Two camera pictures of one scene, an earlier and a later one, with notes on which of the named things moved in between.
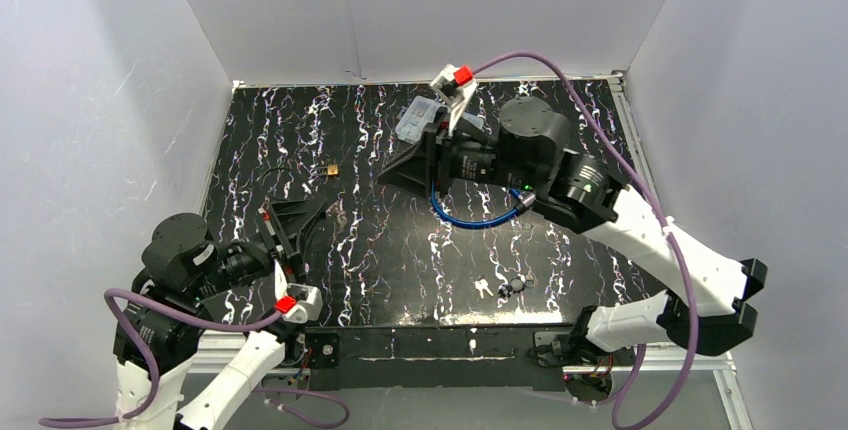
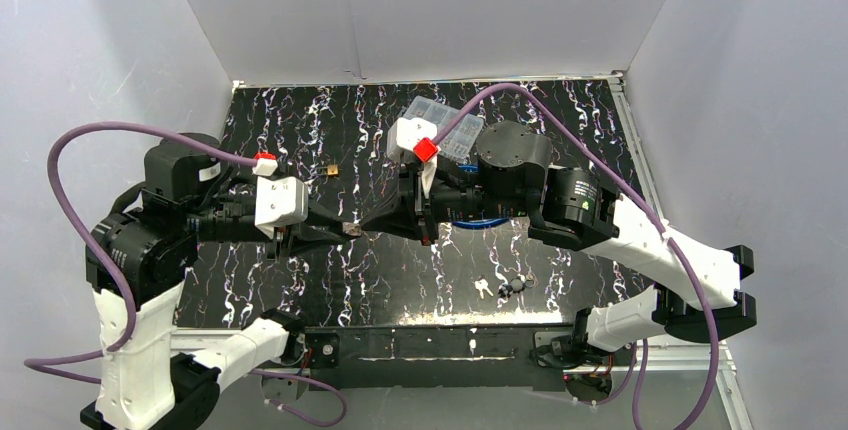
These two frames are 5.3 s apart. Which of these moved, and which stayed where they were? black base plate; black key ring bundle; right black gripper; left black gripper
Moved: left black gripper; right black gripper
Stayed: black key ring bundle; black base plate
